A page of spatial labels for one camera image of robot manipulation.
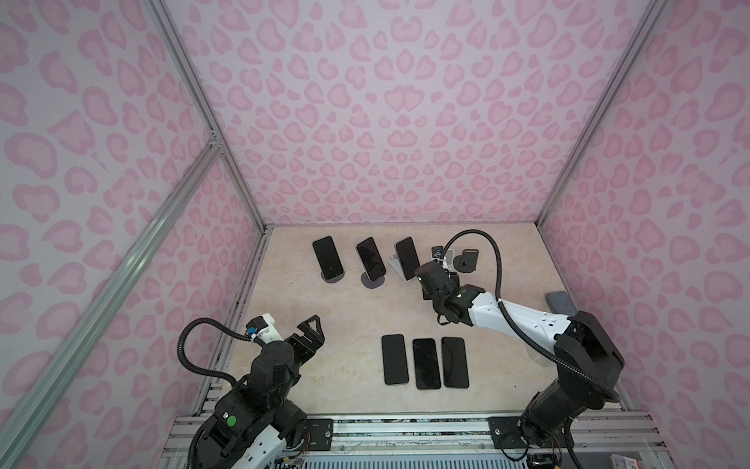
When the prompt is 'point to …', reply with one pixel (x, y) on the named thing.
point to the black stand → (467, 262)
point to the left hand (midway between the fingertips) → (312, 324)
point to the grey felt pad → (559, 302)
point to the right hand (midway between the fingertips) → (435, 276)
